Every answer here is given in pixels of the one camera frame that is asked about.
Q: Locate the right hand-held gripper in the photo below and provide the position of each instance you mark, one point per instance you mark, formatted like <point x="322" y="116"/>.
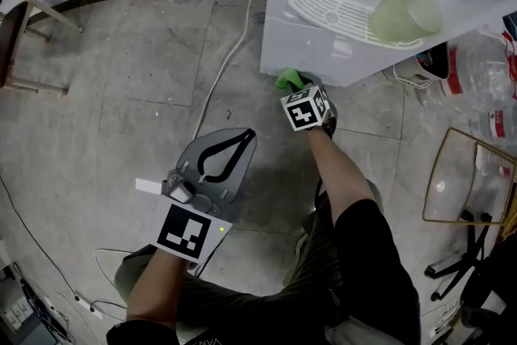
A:
<point x="305" y="111"/>

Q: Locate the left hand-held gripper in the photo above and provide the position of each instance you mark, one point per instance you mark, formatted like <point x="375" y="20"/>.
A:
<point x="183" y="228"/>

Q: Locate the green cloth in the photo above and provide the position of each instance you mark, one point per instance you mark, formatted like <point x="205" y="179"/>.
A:
<point x="287" y="76"/>

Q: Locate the person's left forearm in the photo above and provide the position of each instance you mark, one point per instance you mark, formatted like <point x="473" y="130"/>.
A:
<point x="157" y="287"/>

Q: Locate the person's right forearm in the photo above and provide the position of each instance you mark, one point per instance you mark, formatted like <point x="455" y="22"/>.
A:
<point x="339" y="177"/>

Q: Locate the large clear water bottle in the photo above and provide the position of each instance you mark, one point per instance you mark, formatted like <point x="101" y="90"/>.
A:
<point x="484" y="68"/>

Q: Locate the white paper card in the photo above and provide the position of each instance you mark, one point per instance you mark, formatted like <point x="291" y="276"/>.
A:
<point x="148" y="185"/>

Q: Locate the white slotted drip tray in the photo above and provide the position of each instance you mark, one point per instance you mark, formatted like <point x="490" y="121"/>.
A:
<point x="323" y="10"/>

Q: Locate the white and black kettle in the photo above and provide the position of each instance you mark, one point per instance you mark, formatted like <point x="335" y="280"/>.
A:
<point x="424" y="68"/>

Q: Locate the translucent green cup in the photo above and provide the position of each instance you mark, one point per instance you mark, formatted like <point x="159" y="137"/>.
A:
<point x="408" y="10"/>

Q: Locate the person's black shirt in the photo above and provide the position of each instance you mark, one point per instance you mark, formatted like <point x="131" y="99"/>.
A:
<point x="375" y="274"/>

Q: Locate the white power strip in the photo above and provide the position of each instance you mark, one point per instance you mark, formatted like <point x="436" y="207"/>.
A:
<point x="89" y="307"/>

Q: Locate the wooden stool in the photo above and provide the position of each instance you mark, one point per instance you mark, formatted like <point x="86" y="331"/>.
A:
<point x="12" y="40"/>

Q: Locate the black office chair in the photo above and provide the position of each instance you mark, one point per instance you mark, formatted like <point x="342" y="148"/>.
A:
<point x="484" y="278"/>

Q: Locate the gold frame glass side table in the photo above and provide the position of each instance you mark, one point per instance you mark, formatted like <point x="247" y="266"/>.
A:
<point x="456" y="182"/>

